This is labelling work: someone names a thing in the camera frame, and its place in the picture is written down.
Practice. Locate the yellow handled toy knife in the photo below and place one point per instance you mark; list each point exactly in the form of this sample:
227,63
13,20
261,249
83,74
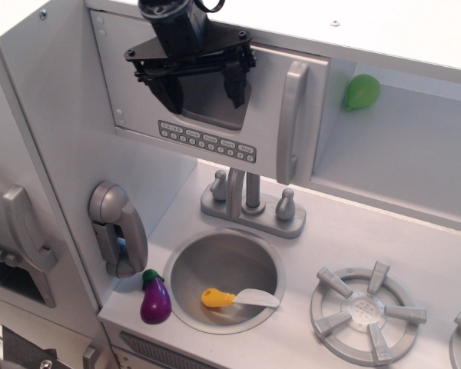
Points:
214,298

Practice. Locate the grey fridge door handle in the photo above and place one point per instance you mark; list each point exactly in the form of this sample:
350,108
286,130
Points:
17,206

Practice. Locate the grey ice dispenser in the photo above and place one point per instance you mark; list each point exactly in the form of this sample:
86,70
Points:
18,276

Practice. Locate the round silver sink basin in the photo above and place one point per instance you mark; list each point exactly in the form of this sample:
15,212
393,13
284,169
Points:
230,260

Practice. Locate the grey toy wall phone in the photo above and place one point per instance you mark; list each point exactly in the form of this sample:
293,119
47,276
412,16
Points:
119,230

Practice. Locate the green toy pear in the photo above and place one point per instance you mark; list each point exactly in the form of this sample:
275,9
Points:
362,92

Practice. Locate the white microwave door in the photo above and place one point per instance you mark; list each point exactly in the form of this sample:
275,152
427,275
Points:
210,127

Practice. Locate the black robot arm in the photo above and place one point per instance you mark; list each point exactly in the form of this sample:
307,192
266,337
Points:
187,43

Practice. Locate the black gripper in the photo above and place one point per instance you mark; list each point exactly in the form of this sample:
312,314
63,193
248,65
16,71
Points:
186,43

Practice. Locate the grey oven door handle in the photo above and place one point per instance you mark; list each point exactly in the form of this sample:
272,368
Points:
90,358

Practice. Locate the purple toy eggplant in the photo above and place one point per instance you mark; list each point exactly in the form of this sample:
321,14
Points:
156,306

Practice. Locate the grey toy faucet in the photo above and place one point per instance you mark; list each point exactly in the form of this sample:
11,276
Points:
235,196

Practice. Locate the grey microwave door handle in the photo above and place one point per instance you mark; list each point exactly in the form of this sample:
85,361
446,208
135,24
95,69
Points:
294,89

